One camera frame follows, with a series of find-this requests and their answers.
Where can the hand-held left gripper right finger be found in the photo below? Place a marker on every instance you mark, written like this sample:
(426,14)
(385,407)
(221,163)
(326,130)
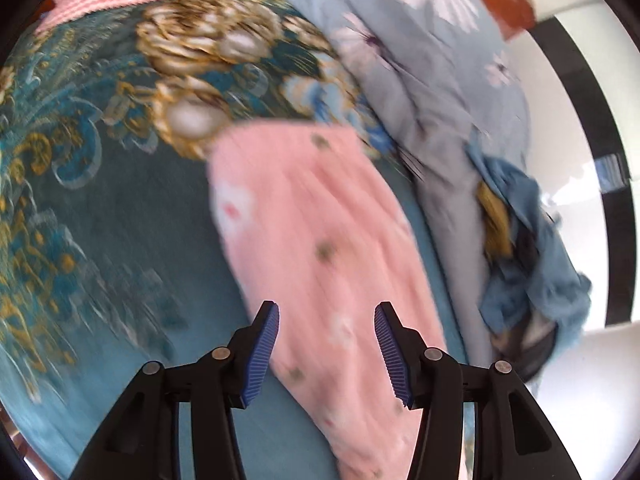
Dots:
(392,355)

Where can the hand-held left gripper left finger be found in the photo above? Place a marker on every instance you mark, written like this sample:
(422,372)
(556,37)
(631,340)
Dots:
(260,355)

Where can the pink floral fleece pants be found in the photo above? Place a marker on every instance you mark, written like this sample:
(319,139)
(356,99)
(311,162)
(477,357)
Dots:
(320,260)

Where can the dark garment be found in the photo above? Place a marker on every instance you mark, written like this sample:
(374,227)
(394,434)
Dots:
(530,355)

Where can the yellow knitted garment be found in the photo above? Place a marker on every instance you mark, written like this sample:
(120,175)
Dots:
(492,220)

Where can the blue floral quilt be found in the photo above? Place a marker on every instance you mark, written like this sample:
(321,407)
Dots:
(425,185)

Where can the blue garment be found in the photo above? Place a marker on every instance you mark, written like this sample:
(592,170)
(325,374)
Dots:
(545,240)

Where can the teal floral bed sheet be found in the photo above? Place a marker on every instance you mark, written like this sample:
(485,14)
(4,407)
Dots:
(125,210)

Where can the white wardrobe with black stripe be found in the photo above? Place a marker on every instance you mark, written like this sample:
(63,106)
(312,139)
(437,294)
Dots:
(575,110)

